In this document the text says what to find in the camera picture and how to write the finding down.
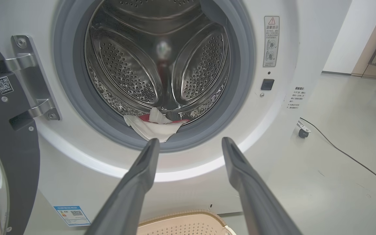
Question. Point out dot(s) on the blue energy label sticker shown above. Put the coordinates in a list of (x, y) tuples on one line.
[(72, 216)]

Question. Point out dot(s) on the red and white garment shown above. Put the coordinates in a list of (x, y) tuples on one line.
[(152, 129)]

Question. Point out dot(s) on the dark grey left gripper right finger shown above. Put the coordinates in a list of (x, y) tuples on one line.
[(259, 202)]

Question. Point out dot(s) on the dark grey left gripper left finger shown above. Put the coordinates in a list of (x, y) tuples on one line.
[(126, 199)]

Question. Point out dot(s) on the wooden room door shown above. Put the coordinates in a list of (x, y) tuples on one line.
[(370, 42)]

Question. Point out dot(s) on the grey warning label sticker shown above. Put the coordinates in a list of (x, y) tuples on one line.
[(271, 42)]

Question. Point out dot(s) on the white wheeled partition panel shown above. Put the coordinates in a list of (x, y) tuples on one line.
[(303, 132)]

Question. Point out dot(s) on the silver metal door hinge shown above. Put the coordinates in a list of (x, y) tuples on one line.
[(33, 81)]

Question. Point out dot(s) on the washing machine glass door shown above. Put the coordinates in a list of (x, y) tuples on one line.
[(18, 156)]

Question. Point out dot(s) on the white front-load washing machine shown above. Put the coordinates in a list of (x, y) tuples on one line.
[(299, 42)]

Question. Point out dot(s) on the beige perforated laundry basket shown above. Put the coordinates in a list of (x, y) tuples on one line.
[(181, 227)]

